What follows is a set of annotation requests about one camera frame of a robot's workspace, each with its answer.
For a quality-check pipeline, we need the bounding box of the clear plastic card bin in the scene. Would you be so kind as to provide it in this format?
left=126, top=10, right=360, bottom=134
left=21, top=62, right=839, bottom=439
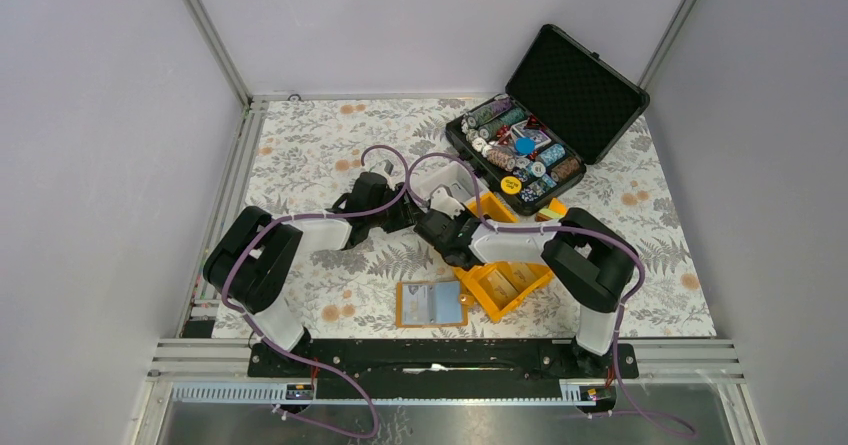
left=410, top=161, right=489, bottom=204

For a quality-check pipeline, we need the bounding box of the yellow divided plastic bin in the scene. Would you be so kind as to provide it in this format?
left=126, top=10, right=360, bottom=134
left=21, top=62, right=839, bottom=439
left=453, top=191, right=556, bottom=324

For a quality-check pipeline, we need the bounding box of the white VIP card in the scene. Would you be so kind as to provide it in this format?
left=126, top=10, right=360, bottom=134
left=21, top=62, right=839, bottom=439
left=400, top=284, right=432, bottom=326

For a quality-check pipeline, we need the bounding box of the orange card holder wallet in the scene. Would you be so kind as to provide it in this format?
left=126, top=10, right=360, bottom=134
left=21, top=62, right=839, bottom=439
left=395, top=280, right=470, bottom=328

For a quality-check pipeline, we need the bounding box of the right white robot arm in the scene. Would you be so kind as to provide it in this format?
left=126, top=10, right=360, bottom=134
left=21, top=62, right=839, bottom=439
left=414, top=208, right=646, bottom=377

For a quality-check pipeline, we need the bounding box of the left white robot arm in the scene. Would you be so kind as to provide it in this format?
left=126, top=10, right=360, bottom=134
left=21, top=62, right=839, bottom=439
left=202, top=172, right=423, bottom=376

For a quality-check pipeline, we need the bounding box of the playing card deck box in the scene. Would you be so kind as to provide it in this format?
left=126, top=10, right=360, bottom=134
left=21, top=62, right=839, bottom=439
left=510, top=123, right=551, bottom=153

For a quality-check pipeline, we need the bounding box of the yellow round dealer button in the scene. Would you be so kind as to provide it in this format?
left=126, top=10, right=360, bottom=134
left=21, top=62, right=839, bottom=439
left=500, top=175, right=523, bottom=196

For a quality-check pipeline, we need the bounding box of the orange sticky note block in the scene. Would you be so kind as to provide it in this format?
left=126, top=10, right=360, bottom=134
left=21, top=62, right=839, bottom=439
left=534, top=198, right=568, bottom=222

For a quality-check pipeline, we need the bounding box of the blue round chip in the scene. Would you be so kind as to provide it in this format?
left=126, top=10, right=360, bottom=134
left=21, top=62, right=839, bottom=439
left=514, top=137, right=536, bottom=156

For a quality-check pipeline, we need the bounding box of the black poker chip case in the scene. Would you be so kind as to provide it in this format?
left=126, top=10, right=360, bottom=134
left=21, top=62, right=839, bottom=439
left=445, top=24, right=650, bottom=216

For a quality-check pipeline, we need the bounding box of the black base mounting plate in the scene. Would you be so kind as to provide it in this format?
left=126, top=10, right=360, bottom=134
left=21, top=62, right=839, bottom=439
left=247, top=338, right=639, bottom=400

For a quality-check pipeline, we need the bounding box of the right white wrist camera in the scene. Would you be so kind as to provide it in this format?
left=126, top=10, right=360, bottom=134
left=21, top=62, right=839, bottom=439
left=429, top=186, right=466, bottom=219

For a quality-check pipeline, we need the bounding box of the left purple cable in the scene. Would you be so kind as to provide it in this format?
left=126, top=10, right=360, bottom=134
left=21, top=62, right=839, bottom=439
left=219, top=145, right=412, bottom=441

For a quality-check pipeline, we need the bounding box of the aluminium frame rail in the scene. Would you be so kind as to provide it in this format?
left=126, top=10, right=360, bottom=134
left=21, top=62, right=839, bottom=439
left=176, top=98, right=269, bottom=338

